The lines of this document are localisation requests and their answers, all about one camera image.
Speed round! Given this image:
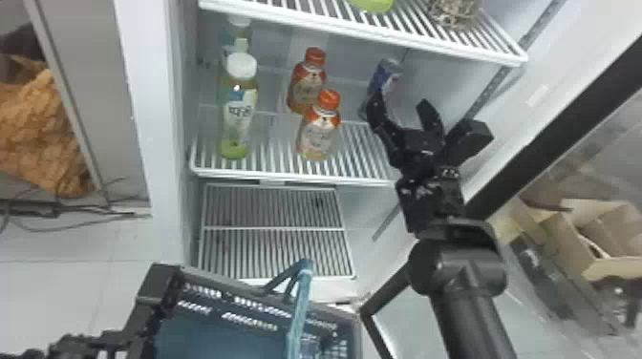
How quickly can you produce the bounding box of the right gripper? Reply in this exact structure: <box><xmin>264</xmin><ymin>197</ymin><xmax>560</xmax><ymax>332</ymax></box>
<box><xmin>365</xmin><ymin>91</ymin><xmax>449</xmax><ymax>177</ymax></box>

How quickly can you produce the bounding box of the blue can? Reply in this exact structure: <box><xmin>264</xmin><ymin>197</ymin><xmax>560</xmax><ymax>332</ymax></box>
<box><xmin>357</xmin><ymin>56</ymin><xmax>404</xmax><ymax>122</ymax></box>

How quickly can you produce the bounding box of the orange bottle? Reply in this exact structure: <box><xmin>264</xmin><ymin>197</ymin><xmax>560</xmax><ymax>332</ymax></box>
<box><xmin>295</xmin><ymin>88</ymin><xmax>343</xmax><ymax>162</ymax></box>
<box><xmin>286</xmin><ymin>47</ymin><xmax>329</xmax><ymax>116</ymax></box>

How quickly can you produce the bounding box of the lime green bottle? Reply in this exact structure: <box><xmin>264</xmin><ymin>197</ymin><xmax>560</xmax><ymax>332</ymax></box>
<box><xmin>347</xmin><ymin>0</ymin><xmax>396</xmax><ymax>14</ymax></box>

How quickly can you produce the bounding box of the fridge door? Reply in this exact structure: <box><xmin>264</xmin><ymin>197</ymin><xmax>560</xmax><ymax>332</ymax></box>
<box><xmin>358</xmin><ymin>47</ymin><xmax>642</xmax><ymax>359</ymax></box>

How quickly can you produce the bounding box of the pale green bottle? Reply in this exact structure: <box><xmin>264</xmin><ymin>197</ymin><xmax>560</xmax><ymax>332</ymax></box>
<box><xmin>219</xmin><ymin>14</ymin><xmax>255</xmax><ymax>57</ymax></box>

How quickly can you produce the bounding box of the cardboard box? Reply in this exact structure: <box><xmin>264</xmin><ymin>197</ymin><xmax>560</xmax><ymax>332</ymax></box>
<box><xmin>490</xmin><ymin>196</ymin><xmax>642</xmax><ymax>283</ymax></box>

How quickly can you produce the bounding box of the white fridge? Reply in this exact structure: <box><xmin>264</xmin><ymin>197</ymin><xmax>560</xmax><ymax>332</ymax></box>
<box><xmin>22</xmin><ymin>0</ymin><xmax>642</xmax><ymax>308</ymax></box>

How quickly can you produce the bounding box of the brown crumpled paper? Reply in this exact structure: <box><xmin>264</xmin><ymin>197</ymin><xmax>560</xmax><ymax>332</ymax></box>
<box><xmin>0</xmin><ymin>53</ymin><xmax>95</xmax><ymax>199</ymax></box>

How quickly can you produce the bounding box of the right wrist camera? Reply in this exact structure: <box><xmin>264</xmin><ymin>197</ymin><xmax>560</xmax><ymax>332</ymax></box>
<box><xmin>443</xmin><ymin>117</ymin><xmax>496</xmax><ymax>167</ymax></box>

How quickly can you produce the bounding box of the black cable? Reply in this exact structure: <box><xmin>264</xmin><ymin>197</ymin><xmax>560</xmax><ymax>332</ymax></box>
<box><xmin>0</xmin><ymin>176</ymin><xmax>152</xmax><ymax>235</ymax></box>

